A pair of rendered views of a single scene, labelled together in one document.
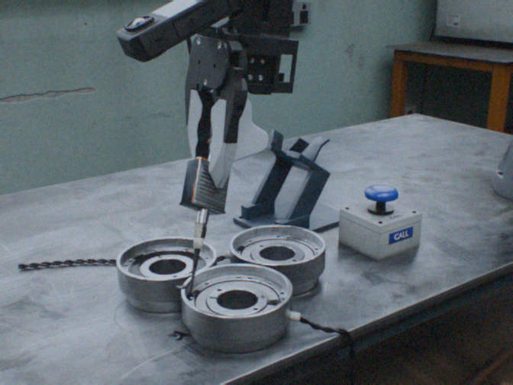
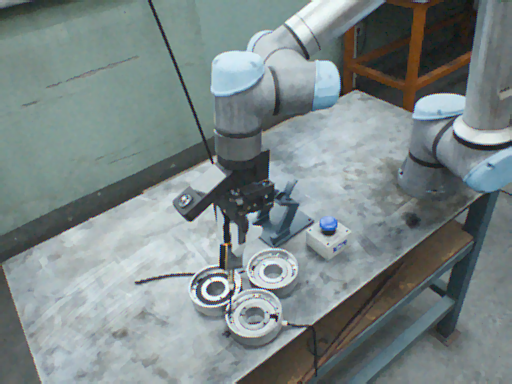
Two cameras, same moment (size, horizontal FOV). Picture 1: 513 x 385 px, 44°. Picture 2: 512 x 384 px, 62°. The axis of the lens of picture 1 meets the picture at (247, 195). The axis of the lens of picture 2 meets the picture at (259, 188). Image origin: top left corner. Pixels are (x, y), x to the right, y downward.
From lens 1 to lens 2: 0.39 m
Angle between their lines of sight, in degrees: 19
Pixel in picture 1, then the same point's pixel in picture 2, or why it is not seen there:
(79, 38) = (122, 23)
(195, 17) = (215, 193)
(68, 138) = (127, 93)
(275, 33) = (260, 179)
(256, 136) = (256, 231)
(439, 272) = (360, 269)
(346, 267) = (310, 268)
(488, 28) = not seen: outside the picture
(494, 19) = not seen: outside the picture
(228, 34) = (235, 196)
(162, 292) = (215, 311)
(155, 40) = (195, 212)
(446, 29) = not seen: outside the picture
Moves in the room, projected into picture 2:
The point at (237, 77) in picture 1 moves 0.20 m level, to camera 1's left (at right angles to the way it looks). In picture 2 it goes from (242, 218) to (123, 231)
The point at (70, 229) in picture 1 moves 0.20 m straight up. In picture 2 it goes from (155, 243) to (131, 176)
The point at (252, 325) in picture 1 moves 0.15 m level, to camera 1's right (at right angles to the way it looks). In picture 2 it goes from (263, 338) to (347, 328)
